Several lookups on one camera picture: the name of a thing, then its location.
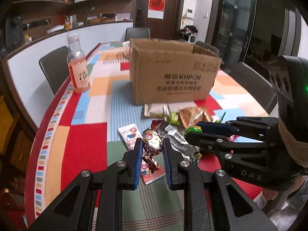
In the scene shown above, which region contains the black coffee machine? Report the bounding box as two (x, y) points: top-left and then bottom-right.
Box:
(5, 14), (23, 51)

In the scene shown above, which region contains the brown sandwich cracker packet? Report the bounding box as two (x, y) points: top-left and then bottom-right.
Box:
(179, 107), (213, 129)

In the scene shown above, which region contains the white shoe rack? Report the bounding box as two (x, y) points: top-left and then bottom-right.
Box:
(180, 25), (198, 44)

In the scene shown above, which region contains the dark chair right near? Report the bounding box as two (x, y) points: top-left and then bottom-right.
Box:
(228, 62), (277, 114)

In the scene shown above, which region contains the glass sliding door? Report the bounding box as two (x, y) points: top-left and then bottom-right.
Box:
(212, 0), (257, 65)

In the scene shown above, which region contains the pink juice bottle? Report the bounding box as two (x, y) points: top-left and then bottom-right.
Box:
(67, 33), (91, 94)

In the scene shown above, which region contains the small green candy packet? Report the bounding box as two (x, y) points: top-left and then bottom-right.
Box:
(169, 111), (180, 126)

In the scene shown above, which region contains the beige biscuit packet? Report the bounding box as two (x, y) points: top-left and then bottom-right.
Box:
(144, 103), (171, 118)

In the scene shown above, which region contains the brown cardboard box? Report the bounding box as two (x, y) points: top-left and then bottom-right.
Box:
(130, 39), (222, 105)

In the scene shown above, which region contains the foil red candy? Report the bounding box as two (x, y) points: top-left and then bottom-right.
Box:
(142, 118), (164, 174)

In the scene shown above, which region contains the dark chair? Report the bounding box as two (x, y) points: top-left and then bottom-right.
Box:
(228, 62), (277, 114)
(195, 41), (219, 55)
(39, 46), (69, 95)

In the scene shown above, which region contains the dark wooden door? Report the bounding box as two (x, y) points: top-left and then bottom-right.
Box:
(133, 0), (184, 40)

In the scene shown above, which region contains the dark chair left side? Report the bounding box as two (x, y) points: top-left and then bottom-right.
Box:
(39, 46), (69, 95)

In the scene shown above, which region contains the white pink snack packet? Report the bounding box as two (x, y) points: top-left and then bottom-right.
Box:
(118, 124), (165, 185)

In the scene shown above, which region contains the white fruit basket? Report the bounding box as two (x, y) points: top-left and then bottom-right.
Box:
(122, 41), (130, 59)

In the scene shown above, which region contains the colourful patchwork tablecloth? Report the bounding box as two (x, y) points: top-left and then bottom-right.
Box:
(23, 41), (280, 231)

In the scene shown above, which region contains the red fu door poster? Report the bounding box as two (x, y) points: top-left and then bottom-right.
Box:
(147, 0), (166, 20)

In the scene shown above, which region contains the dark silver snack bar packet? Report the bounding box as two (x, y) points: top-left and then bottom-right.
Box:
(159, 121), (202, 163)

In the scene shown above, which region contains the dark chair far end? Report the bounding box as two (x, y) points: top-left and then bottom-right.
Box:
(125, 28), (150, 41)

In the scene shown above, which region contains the dark chair right far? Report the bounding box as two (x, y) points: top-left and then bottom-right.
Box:
(195, 41), (219, 55)

